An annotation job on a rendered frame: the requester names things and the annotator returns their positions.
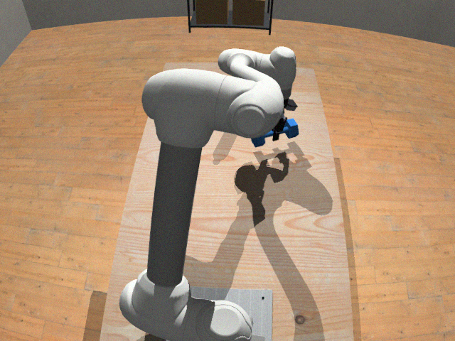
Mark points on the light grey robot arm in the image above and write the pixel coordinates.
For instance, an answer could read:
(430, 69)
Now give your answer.
(187, 106)

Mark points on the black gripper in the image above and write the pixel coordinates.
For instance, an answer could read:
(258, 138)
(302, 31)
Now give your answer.
(281, 123)

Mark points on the blue dumbbell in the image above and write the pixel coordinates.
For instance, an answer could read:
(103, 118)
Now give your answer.
(290, 129)

